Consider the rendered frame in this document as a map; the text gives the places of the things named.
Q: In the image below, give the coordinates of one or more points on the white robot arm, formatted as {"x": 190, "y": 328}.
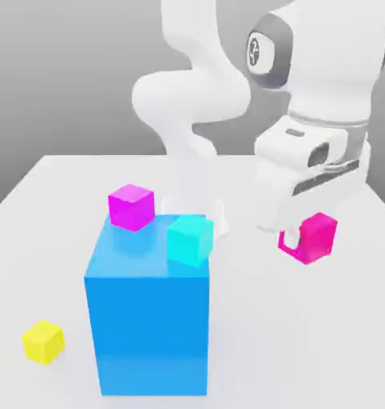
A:
{"x": 192, "y": 92}

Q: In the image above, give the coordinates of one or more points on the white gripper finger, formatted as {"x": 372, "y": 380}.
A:
{"x": 291, "y": 239}

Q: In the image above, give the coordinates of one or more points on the small cyan cube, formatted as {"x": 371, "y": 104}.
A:
{"x": 190, "y": 240}

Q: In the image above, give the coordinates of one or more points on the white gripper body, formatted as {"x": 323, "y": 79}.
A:
{"x": 288, "y": 207}

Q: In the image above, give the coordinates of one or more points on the small yellow cube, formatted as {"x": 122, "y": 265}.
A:
{"x": 43, "y": 342}

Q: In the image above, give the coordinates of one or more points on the small magenta cube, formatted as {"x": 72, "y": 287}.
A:
{"x": 131, "y": 206}

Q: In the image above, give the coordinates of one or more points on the large blue box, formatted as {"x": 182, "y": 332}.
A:
{"x": 147, "y": 306}

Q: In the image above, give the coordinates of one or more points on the small pink cube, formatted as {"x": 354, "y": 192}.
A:
{"x": 317, "y": 238}

